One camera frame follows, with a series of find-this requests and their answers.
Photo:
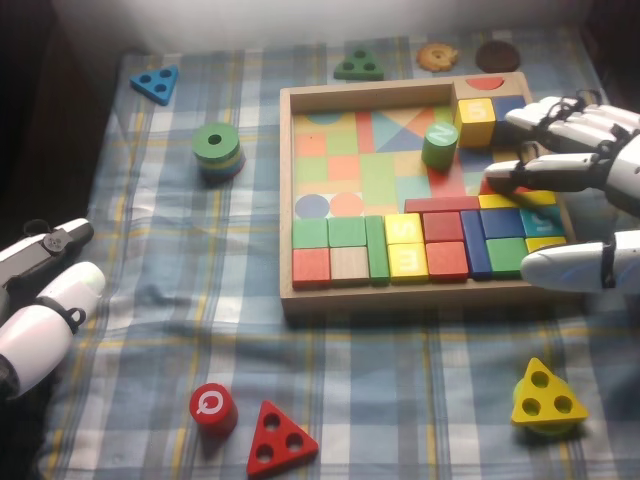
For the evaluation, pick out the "blue three-hole triangle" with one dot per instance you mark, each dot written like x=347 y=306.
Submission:
x=156 y=81

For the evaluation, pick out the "tall blue cube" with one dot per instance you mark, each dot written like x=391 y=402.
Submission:
x=502 y=107

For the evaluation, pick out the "red cylinder letter Q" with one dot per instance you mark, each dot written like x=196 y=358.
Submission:
x=212 y=420

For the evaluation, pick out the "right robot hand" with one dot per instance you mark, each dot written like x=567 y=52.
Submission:
x=565 y=125

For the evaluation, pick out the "tall yellow cube letter S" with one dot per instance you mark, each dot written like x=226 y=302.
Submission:
x=475 y=125

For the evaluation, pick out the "wooden puzzle tray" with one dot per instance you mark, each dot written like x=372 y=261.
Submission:
x=400 y=300

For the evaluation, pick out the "green cylinder letter N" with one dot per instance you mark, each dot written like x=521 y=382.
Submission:
x=440 y=155

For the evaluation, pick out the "white backdrop panel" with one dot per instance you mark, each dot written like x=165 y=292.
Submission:
x=300 y=20

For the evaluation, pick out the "dark brown round cookie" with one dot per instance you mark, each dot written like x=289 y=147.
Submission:
x=497 y=56

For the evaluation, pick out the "red three-hole triangle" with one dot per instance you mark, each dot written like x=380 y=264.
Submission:
x=277 y=440

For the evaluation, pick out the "tan flower cookie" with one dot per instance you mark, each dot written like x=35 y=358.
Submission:
x=427 y=60

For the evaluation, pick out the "green three-hole triangle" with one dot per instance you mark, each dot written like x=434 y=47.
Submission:
x=361 y=64

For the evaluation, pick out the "blue plaid cloth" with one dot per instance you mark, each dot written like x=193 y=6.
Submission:
x=200 y=350

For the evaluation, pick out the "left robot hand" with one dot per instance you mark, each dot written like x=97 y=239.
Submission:
x=65 y=235

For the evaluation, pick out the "yellow three-hole triangle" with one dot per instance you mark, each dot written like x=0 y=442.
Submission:
x=545 y=395

